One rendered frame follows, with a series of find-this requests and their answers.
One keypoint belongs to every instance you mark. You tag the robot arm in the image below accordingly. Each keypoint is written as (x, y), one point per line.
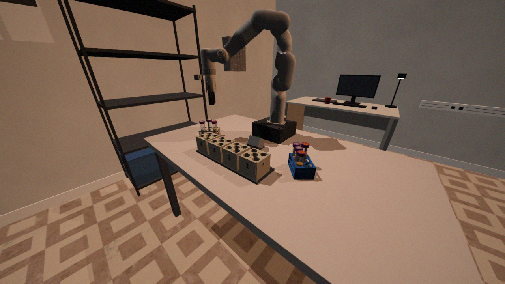
(278, 23)

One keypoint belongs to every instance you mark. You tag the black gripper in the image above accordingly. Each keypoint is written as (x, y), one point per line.
(210, 88)

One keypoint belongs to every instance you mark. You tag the beige bucket adapter with holes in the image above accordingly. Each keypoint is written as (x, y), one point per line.
(231, 154)
(254, 163)
(202, 141)
(215, 147)

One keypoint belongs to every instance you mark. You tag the blue tube rack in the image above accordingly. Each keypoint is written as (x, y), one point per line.
(306, 172)

